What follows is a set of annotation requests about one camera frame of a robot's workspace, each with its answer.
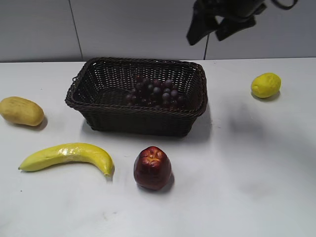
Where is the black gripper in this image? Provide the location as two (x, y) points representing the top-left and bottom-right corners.
(186, 0), (267, 45)

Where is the dark red grape bunch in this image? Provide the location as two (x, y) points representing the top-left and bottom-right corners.
(125, 75), (186, 110)

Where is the black woven basket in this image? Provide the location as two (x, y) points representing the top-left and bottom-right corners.
(65, 57), (208, 137)

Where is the yellow lemon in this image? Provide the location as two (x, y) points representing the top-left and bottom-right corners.
(251, 73), (281, 99)

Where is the dark red apple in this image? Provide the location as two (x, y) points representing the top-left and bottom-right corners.
(134, 146), (172, 191)

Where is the yellow banana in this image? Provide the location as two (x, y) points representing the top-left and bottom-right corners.
(18, 143), (115, 177)

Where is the brown potato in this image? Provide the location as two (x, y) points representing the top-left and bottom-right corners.
(0, 96), (44, 126)

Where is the black cable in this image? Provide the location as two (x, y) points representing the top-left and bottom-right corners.
(270, 0), (300, 10)

